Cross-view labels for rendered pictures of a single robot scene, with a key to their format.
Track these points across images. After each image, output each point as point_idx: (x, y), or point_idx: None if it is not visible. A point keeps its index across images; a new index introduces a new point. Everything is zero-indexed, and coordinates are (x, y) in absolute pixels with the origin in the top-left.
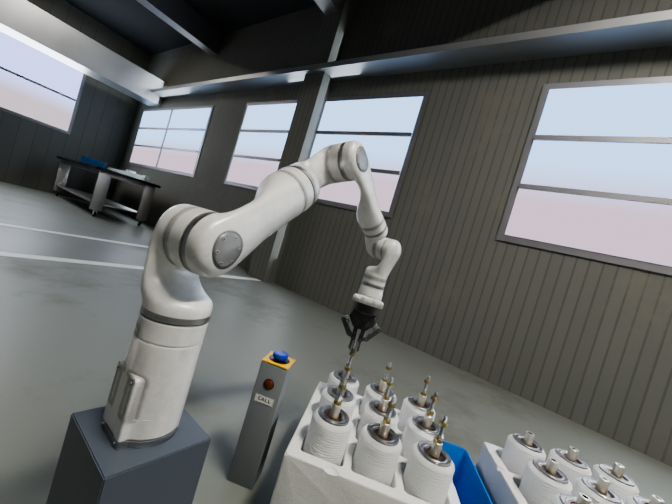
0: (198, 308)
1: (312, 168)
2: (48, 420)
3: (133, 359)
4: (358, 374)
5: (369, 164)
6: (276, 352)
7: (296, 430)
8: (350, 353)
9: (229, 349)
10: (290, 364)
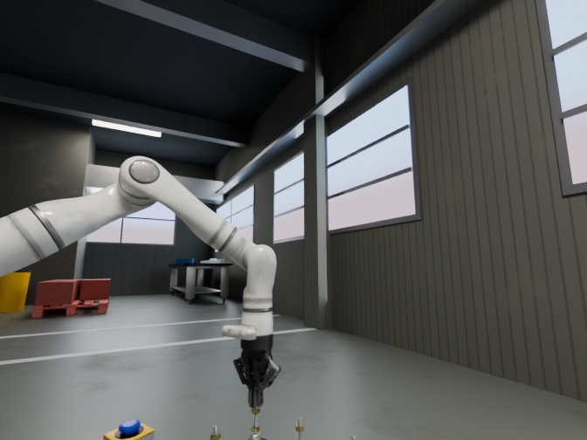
0: None
1: (62, 201)
2: None
3: None
4: (389, 435)
5: (166, 173)
6: (125, 422)
7: None
8: (252, 410)
9: (224, 417)
10: (134, 437)
